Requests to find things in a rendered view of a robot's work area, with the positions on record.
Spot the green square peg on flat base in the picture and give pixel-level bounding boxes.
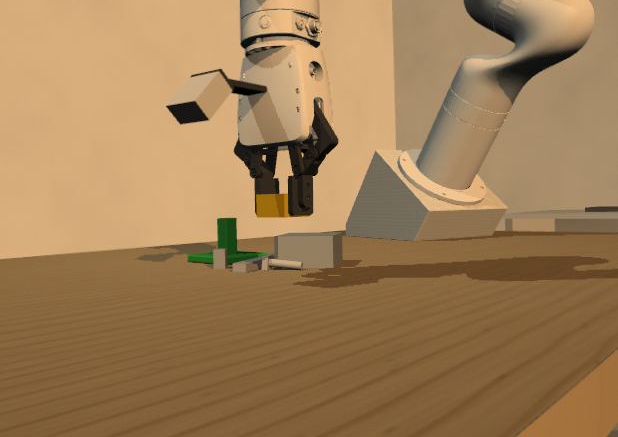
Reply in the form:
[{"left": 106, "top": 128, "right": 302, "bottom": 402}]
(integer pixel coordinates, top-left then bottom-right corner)
[{"left": 188, "top": 218, "right": 264, "bottom": 265}]

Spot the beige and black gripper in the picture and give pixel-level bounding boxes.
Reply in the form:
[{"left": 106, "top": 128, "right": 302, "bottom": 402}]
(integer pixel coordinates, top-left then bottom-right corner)
[{"left": 234, "top": 41, "right": 339, "bottom": 216}]

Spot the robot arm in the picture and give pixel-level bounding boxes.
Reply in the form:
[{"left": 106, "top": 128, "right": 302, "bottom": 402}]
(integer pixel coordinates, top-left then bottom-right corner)
[{"left": 166, "top": 0, "right": 595, "bottom": 206}]

